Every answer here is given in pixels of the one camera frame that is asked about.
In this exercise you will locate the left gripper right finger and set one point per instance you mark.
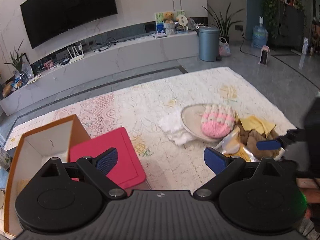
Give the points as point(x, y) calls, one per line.
point(224, 168)

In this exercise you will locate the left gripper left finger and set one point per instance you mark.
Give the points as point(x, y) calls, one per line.
point(95, 171)

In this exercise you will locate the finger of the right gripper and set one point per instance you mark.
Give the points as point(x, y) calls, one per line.
point(268, 145)

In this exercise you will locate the yellow cleaning cloth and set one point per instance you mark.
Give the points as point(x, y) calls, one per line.
point(259, 125)

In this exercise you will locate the pink white crochet toy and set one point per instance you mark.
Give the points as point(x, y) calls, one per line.
point(217, 121)

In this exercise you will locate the Deeyeo wipes packet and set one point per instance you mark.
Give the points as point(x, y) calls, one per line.
point(232, 146)

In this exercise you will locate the red lidded plastic container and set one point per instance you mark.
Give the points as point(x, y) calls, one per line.
point(128, 173)

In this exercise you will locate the orange cardboard box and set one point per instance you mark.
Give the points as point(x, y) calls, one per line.
point(34, 149)

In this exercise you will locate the white folded cloth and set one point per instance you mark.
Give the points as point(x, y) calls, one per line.
point(172, 127)

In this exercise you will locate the white lace tablecloth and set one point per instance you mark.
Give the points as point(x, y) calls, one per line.
point(151, 111)

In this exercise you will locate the pink space heater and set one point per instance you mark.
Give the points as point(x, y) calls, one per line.
point(265, 51)

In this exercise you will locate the woven pastel basket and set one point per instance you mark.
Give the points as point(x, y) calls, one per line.
point(224, 49)

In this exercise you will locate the blue water jug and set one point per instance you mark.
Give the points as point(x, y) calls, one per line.
point(260, 34)

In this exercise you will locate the white wifi router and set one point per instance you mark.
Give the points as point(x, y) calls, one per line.
point(75, 52)

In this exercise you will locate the blue metal trash bin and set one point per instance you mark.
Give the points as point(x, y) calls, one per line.
point(208, 43)

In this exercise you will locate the potted green plant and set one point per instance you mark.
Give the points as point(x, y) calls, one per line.
point(223, 22)

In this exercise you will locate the green plant in glass vase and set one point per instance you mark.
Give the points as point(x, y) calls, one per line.
point(23, 70)

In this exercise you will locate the teddy bear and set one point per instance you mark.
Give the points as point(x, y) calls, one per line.
point(168, 17)

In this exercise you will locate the green picture board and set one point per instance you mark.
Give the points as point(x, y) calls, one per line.
point(167, 28)

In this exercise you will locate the black wall television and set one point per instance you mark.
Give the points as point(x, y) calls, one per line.
point(45, 19)

